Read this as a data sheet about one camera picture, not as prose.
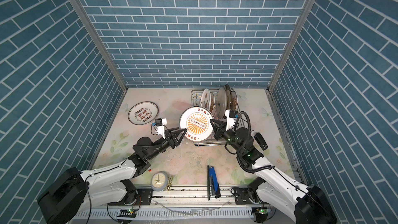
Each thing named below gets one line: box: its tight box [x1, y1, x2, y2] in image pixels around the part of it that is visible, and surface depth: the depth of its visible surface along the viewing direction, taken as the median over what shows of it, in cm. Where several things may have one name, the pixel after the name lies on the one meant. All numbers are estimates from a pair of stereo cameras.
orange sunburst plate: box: [178, 105, 215, 142], surface depth 76 cm
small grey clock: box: [150, 171, 169, 192], surface depth 77 cm
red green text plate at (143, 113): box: [128, 101, 159, 125], surface depth 107 cm
